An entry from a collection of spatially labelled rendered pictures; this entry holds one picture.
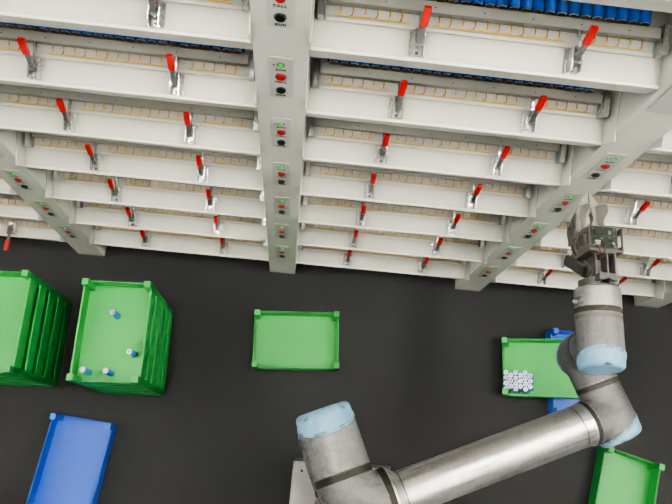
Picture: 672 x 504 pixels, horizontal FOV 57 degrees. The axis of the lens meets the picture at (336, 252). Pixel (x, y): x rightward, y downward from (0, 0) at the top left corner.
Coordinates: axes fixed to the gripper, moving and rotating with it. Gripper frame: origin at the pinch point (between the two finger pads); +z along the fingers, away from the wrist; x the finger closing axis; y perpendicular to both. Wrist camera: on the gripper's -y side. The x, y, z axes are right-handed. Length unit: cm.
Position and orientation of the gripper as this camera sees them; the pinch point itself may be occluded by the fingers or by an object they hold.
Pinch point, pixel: (586, 201)
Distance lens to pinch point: 145.3
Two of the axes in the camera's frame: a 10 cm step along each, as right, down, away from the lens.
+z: 0.7, -9.4, 3.2
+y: 0.8, -3.1, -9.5
